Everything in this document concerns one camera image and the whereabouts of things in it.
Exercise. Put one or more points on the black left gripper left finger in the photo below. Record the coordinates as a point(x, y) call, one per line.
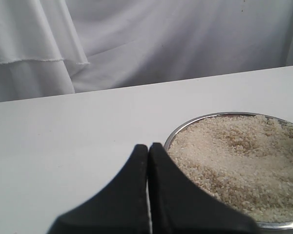
point(119, 208)

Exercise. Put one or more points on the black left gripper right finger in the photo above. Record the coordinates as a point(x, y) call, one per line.
point(178, 206)

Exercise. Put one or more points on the metal plate of rice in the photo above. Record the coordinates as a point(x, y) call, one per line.
point(278, 225)

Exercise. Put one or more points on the white rice grains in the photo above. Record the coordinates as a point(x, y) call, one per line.
point(239, 161)

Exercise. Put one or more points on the white backdrop curtain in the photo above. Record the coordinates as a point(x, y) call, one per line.
point(59, 47)

